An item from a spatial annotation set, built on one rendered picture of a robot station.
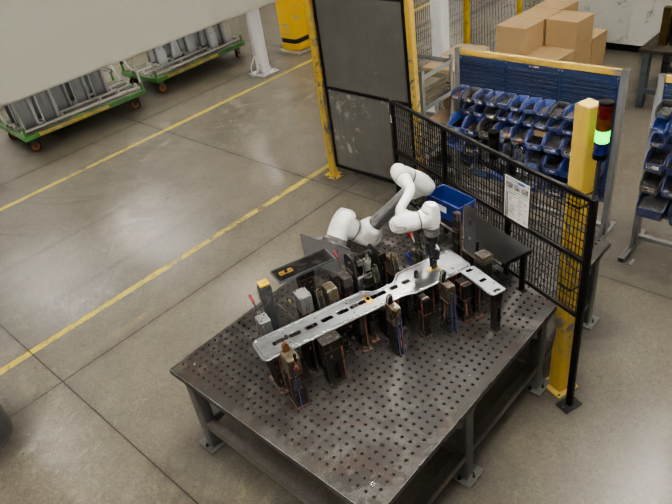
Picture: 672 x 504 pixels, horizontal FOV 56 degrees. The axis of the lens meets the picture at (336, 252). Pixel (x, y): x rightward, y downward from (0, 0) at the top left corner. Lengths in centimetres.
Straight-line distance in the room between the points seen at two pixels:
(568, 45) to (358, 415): 564
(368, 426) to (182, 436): 161
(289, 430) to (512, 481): 139
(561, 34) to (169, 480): 625
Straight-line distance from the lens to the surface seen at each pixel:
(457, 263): 386
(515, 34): 785
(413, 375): 360
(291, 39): 1131
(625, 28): 1013
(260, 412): 357
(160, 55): 1099
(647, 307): 526
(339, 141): 675
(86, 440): 485
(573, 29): 795
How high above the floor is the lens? 332
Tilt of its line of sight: 35 degrees down
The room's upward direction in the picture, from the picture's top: 9 degrees counter-clockwise
